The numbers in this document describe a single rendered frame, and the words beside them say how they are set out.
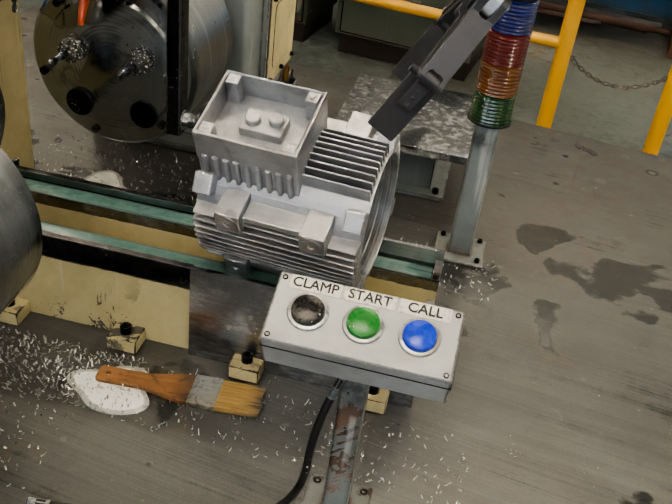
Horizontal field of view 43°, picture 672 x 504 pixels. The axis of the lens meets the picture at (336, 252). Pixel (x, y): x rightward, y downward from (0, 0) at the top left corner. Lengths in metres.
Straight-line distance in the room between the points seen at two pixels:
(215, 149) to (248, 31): 0.52
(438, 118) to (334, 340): 0.83
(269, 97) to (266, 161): 0.10
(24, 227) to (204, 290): 0.26
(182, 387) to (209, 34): 0.53
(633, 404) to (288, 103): 0.58
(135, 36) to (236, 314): 0.44
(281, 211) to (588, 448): 0.47
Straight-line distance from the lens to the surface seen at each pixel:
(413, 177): 1.51
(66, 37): 1.29
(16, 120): 1.28
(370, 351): 0.74
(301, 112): 0.98
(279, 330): 0.75
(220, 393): 1.04
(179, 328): 1.10
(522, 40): 1.20
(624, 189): 1.70
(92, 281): 1.11
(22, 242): 0.87
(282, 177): 0.93
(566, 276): 1.38
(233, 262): 1.02
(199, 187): 0.97
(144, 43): 1.25
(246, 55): 1.45
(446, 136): 1.46
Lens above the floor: 1.52
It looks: 33 degrees down
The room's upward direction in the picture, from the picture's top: 8 degrees clockwise
